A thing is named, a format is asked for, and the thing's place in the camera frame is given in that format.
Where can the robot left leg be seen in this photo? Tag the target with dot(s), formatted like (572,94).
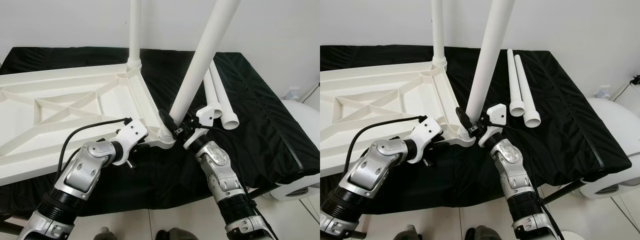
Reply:
(407,234)
(105,234)

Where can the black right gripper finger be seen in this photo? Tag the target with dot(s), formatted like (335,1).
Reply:
(166,120)
(462,118)

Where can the white domed appliance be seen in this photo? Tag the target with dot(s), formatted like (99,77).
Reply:
(305,120)
(617,120)

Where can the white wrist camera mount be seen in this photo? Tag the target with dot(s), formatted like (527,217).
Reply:
(132,132)
(497,114)
(427,131)
(206,115)

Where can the robot right leg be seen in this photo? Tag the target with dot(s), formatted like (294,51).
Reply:
(175,234)
(482,234)

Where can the white round stool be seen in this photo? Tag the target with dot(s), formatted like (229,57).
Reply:
(570,235)

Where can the robot leg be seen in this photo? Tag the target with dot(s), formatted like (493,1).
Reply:
(407,234)
(105,234)
(175,234)
(482,234)

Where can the black tablecloth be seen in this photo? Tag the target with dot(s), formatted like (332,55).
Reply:
(265,120)
(575,120)

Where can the white wall socket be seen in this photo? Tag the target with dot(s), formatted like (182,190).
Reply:
(293,93)
(604,91)

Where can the white plastic table leg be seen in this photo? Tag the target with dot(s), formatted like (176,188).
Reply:
(212,95)
(514,85)
(134,30)
(525,90)
(205,50)
(492,50)
(225,95)
(437,30)

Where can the black power plug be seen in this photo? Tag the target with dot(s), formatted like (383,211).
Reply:
(635,79)

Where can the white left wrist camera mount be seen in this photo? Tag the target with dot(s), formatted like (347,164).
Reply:
(427,131)
(132,132)

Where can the black metal table leg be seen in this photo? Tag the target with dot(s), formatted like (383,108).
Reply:
(10,228)
(565,191)
(258,192)

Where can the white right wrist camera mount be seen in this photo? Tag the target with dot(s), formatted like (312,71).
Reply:
(497,114)
(206,115)

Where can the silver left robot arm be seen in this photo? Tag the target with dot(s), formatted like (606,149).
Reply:
(80,172)
(370,170)

